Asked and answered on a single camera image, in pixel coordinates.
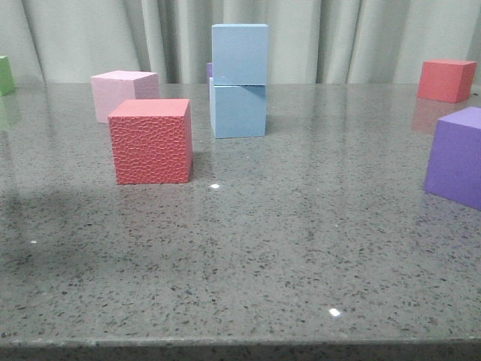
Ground light blue foam cube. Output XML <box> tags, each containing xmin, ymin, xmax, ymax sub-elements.
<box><xmin>211</xmin><ymin>24</ymin><xmax>269</xmax><ymax>86</ymax></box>
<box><xmin>209</xmin><ymin>77</ymin><xmax>267</xmax><ymax>138</ymax></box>

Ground textured red foam cube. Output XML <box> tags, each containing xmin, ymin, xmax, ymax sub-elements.
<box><xmin>108</xmin><ymin>99</ymin><xmax>193</xmax><ymax>185</ymax></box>

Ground far purple foam cube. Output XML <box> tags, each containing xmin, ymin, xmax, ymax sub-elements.
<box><xmin>206</xmin><ymin>62</ymin><xmax>213</xmax><ymax>83</ymax></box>

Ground purple foam cube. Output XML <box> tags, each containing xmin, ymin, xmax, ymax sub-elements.
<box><xmin>424</xmin><ymin>107</ymin><xmax>480</xmax><ymax>209</ymax></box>
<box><xmin>206</xmin><ymin>62</ymin><xmax>213</xmax><ymax>83</ymax></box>

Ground pink foam cube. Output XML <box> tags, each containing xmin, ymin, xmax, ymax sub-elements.
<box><xmin>90</xmin><ymin>70</ymin><xmax>159</xmax><ymax>123</ymax></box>

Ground near purple foam cube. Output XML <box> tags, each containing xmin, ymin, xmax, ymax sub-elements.
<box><xmin>424</xmin><ymin>107</ymin><xmax>480</xmax><ymax>209</ymax></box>

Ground far red foam cube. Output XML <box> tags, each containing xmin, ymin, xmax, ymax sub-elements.
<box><xmin>417</xmin><ymin>59</ymin><xmax>477</xmax><ymax>103</ymax></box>

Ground grey-green curtain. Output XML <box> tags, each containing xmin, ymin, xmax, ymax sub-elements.
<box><xmin>1</xmin><ymin>1</ymin><xmax>480</xmax><ymax>83</ymax></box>

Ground green foam cube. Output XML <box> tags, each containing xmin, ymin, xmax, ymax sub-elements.
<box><xmin>0</xmin><ymin>56</ymin><xmax>15</xmax><ymax>96</ymax></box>

